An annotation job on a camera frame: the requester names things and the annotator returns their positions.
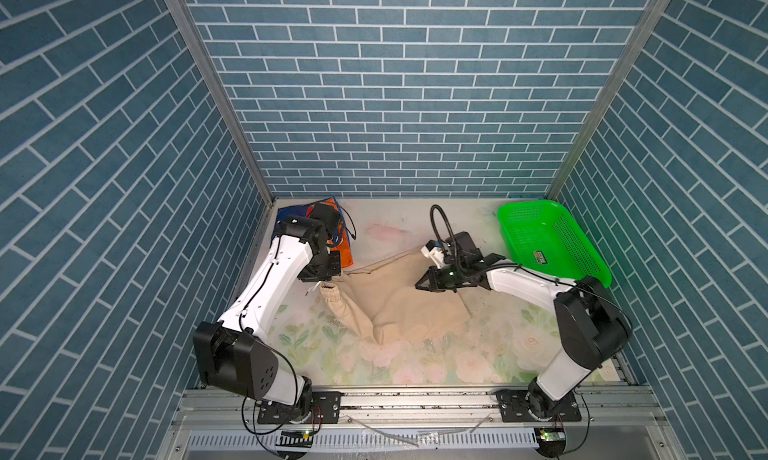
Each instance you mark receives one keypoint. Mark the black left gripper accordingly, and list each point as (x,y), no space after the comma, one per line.
(334,270)

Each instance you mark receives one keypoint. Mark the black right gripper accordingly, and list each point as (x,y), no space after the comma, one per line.
(433,285)

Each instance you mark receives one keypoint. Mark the rainbow striped shorts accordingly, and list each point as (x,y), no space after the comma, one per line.
(344,244)

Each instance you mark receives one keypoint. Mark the beige shorts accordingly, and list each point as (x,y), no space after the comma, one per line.
(381,304)

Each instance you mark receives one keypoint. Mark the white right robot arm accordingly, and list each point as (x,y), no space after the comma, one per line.
(591,327)

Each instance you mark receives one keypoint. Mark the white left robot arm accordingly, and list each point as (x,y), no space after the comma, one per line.
(232,353)

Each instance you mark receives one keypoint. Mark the green plastic basket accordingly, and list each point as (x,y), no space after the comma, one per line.
(543,236)

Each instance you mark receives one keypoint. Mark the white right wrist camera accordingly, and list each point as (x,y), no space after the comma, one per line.
(459,249)

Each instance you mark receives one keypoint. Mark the white vented cable tray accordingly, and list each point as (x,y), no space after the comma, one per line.
(358,441)

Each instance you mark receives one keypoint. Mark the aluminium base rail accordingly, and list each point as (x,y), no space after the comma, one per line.
(605,422)

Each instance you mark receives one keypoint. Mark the aluminium left corner post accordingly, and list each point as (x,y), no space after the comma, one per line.
(184,20)

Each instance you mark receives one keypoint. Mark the aluminium corner post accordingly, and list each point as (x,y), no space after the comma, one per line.
(184,20)
(638,38)

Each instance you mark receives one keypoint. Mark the aluminium right corner post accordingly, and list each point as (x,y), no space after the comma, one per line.
(638,38)

